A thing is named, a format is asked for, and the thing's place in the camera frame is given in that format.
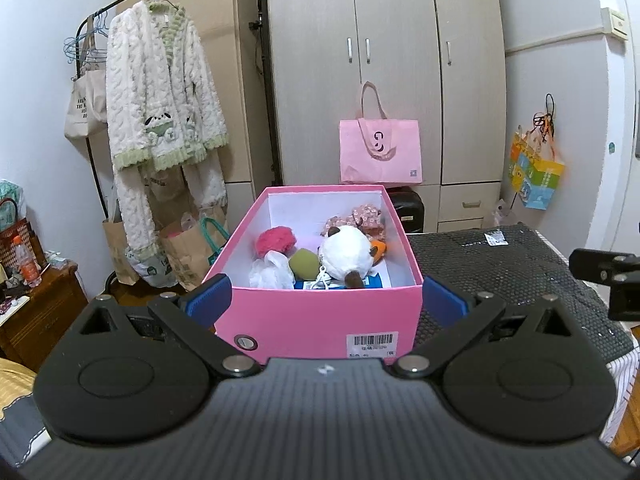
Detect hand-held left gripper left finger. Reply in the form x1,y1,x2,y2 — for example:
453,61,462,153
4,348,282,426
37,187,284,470
64,274,261,379

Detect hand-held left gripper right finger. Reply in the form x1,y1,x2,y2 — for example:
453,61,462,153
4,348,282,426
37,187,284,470
392,275,583,380

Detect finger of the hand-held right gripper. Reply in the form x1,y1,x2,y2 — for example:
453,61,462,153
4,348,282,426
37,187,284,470
609,274,640,321
569,248,640,283

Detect blue wet wipes pack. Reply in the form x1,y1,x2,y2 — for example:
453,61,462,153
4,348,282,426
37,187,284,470
294,275,391,291

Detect white mesh bath pouf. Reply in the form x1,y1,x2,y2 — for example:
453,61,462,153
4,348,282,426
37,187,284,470
248,250,296,290

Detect pink fuzzy pouf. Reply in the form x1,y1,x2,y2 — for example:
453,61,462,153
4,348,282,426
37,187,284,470
255,226,297,257

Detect pink cardboard box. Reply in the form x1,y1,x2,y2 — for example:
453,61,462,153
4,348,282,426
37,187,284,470
201,185,424,366

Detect green sponge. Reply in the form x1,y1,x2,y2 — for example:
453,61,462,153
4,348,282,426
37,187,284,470
289,249,321,280

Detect white plush toy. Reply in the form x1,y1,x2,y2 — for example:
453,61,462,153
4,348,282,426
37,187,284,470
317,224,381,289

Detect pink floral scrunchie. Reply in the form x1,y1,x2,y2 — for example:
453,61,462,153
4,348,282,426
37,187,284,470
322,203,388,241

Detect black honeycomb mat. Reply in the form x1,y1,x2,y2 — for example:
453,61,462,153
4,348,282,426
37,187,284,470
407,224,636,361

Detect striped bed sheet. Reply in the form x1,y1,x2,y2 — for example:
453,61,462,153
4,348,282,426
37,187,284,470
602,347,640,448

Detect black suitcase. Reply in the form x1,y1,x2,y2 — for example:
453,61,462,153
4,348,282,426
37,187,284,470
387,187,426,235

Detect colourful gift bag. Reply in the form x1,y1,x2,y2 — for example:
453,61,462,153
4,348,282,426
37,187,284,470
509,94,566,211

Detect clear plastic bag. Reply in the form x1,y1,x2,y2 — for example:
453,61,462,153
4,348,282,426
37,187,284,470
492,199,516,228

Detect white fluffy pants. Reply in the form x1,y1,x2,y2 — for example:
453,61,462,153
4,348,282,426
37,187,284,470
112,152,228,281

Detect white door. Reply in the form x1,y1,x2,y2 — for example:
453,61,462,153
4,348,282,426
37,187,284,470
582,0,640,261

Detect pink tote bag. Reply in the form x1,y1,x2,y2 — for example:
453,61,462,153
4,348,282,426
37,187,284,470
340,81,422,184

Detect wooden nightstand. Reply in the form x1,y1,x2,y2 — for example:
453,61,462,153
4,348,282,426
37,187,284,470
0,264,90,373

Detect orange drink bottle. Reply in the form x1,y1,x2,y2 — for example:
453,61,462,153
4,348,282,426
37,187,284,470
11,235,42,288

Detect red woven basket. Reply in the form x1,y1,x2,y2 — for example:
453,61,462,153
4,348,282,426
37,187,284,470
0,199,38,271

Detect yellow cloth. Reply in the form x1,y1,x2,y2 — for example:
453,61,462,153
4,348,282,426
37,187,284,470
0,357,41,405

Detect beige tall cabinet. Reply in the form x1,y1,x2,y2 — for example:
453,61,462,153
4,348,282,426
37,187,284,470
117,0,273,241

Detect white fluffy cardigan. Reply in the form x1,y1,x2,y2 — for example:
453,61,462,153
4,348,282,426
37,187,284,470
106,1,230,172

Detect green white tissue package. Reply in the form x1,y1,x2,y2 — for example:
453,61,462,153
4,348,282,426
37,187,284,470
0,179,26,226

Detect grey cloth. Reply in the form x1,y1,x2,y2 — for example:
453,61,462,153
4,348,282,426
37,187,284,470
0,395,53,466

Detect cream canvas tote bag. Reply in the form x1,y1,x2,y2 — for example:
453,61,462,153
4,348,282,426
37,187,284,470
64,17,108,140

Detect black metal clothes rack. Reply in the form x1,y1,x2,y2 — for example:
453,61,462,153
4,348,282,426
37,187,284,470
75,0,281,221

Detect beige three-door wardrobe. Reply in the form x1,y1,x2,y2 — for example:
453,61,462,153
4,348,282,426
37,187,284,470
265,0,506,233

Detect green handled bag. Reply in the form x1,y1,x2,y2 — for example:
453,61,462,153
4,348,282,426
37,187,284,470
200,217,231,267

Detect beige wall switch box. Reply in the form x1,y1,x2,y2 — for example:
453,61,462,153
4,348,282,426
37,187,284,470
599,7,630,38

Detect blue wire hangers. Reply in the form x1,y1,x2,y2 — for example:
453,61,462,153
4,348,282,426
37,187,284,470
63,10,108,66

